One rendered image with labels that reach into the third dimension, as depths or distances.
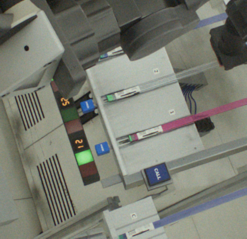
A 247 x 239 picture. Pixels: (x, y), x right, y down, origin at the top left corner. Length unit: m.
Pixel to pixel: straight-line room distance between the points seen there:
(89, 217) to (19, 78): 0.91
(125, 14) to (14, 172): 1.55
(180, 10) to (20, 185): 1.52
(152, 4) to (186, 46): 1.39
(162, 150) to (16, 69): 0.83
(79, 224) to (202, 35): 0.95
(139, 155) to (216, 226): 1.52
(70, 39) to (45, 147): 1.41
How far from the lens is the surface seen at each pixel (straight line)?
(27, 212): 2.22
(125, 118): 1.51
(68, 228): 1.64
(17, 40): 0.71
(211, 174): 1.93
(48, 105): 2.10
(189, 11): 0.80
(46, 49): 0.69
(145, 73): 1.55
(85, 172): 1.49
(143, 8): 0.77
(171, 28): 0.77
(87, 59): 0.73
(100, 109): 1.50
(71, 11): 0.73
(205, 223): 2.92
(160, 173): 1.44
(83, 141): 1.51
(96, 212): 1.57
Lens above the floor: 1.64
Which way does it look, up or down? 36 degrees down
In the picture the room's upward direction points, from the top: 58 degrees clockwise
